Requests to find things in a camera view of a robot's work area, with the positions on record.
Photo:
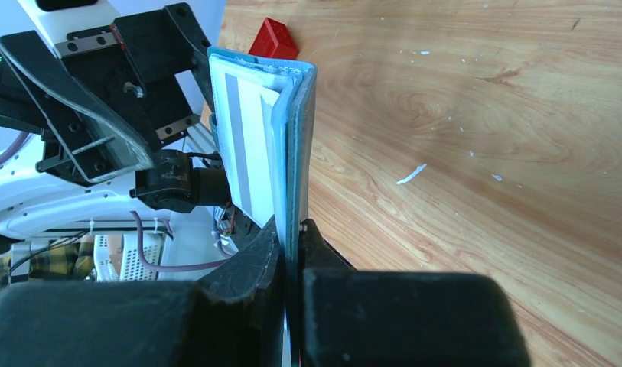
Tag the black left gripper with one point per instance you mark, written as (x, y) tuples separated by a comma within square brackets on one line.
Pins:
[(113, 107)]

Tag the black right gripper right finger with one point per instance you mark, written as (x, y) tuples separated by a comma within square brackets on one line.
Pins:
[(353, 317)]

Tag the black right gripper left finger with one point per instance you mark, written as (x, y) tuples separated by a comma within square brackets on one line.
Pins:
[(230, 317)]

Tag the white striped card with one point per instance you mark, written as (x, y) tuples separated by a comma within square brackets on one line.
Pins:
[(243, 101)]

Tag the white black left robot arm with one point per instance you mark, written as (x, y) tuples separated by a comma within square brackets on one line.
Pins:
[(22, 214)]

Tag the white perforated plastic basket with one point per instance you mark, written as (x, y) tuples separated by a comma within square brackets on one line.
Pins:
[(116, 259)]

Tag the red flat toy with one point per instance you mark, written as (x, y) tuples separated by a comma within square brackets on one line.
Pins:
[(274, 40)]

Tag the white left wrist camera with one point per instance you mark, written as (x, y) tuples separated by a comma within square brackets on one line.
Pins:
[(54, 20)]

